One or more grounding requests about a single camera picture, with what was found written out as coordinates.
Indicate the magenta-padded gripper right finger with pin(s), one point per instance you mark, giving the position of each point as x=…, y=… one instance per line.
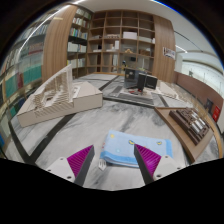
x=165, y=165

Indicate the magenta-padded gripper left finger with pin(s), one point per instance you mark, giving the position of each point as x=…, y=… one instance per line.
x=63, y=166

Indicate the light blue printed towel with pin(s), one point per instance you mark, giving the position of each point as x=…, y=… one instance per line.
x=123, y=146

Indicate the dark brown architectural model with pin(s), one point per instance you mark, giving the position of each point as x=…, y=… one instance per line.
x=190, y=125

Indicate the white architectural model on base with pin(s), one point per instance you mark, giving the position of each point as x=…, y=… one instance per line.
x=60, y=100

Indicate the red cabinet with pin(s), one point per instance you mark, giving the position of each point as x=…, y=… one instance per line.
x=216, y=114

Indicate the dark bin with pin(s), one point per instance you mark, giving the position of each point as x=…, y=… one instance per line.
x=209, y=106

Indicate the small white architectural model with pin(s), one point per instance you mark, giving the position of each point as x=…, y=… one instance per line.
x=166, y=90

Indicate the black box display model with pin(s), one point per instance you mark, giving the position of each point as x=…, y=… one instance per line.
x=141, y=81

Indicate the bookshelf with teal books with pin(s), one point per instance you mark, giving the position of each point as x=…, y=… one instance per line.
x=23, y=73

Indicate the wooden bookshelf with books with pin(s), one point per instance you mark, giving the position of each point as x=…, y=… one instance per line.
x=78, y=43

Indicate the wooden cubby shelf unit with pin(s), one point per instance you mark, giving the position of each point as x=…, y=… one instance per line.
x=120, y=40

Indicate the wall poster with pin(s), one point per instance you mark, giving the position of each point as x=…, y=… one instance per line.
x=169, y=52

